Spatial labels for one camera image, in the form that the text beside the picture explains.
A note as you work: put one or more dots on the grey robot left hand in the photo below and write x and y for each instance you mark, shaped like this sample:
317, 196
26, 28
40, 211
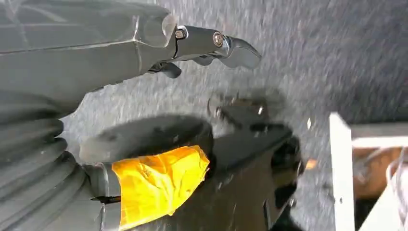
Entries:
79, 47

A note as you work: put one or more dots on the white desk leg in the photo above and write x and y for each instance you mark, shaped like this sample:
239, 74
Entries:
342, 178

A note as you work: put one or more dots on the brown box under desk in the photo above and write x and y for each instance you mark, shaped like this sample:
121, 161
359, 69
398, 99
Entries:
371, 172

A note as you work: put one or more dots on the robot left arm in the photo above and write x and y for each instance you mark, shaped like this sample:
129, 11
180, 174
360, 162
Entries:
32, 165

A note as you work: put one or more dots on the black robot leg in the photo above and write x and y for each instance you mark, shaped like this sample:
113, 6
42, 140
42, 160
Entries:
248, 178

